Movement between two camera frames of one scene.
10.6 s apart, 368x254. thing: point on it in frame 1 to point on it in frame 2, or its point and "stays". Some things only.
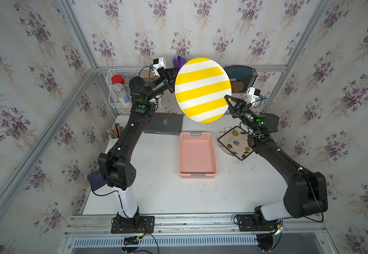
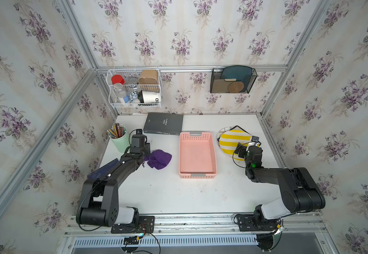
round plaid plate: x=221 y=132 stays
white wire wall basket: x=118 y=82 stays
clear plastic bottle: x=121 y=93 stays
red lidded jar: x=117 y=79 stays
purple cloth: x=178 y=62 to x=158 y=159
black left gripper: x=168 y=78 to x=148 y=147
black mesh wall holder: x=242 y=78 stays
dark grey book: x=165 y=123 stays
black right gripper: x=241 y=111 to x=241 y=151
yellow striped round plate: x=201 y=86 to x=229 y=140
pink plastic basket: x=196 y=155 stays
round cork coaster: x=237 y=87 stays
